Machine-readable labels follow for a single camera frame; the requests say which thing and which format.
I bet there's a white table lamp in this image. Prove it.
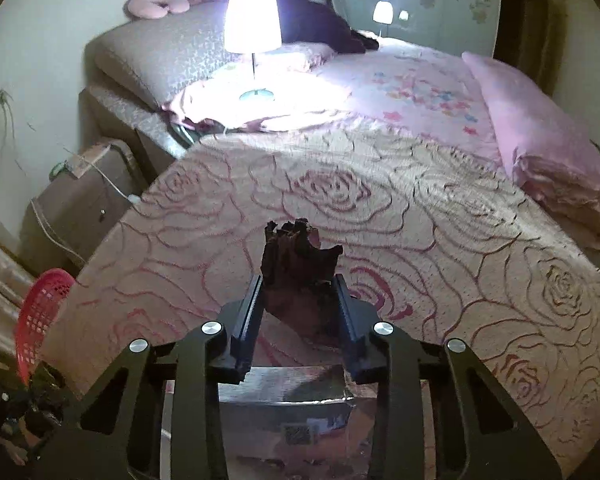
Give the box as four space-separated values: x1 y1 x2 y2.
223 0 283 102

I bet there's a brown wooden door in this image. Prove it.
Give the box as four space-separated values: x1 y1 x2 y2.
495 0 563 96

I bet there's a floral sliding wardrobe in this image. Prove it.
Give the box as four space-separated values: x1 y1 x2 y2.
320 0 503 58

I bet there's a dark brown cloth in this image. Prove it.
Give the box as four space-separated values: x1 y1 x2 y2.
260 217 343 346

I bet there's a pink floral bedsheet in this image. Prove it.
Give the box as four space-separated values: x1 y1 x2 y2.
162 40 506 171

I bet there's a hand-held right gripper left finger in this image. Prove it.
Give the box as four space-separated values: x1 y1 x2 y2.
39 274 266 480

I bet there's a folded pink quilt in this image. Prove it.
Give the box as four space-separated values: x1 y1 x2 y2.
462 50 600 256

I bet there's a pink plastic mesh basket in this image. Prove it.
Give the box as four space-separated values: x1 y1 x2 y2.
14 268 76 388

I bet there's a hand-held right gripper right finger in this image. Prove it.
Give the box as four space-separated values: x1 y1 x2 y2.
332 272 563 480

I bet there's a beige rose pattern blanket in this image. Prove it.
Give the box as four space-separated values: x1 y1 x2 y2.
40 127 600 480

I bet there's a pink neck pillow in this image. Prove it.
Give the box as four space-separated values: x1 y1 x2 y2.
125 0 191 22

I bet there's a dark purple pillow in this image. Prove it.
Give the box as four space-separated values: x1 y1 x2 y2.
265 0 381 56

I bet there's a grey upholstered nightstand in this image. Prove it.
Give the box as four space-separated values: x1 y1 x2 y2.
17 137 146 273

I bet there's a grey headboard cushion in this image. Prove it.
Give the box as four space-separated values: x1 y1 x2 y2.
84 7 241 111

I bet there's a grey satin sheet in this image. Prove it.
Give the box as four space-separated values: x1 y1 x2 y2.
167 120 206 148

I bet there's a grey upholstered bed frame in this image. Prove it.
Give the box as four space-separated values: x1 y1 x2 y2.
77 85 201 161

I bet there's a silver foil bag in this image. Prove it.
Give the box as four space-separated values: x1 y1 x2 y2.
160 364 381 480

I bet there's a grey charging cable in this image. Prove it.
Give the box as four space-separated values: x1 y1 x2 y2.
30 200 86 266

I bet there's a white lamp cord with switch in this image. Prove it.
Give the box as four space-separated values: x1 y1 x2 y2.
94 159 142 207

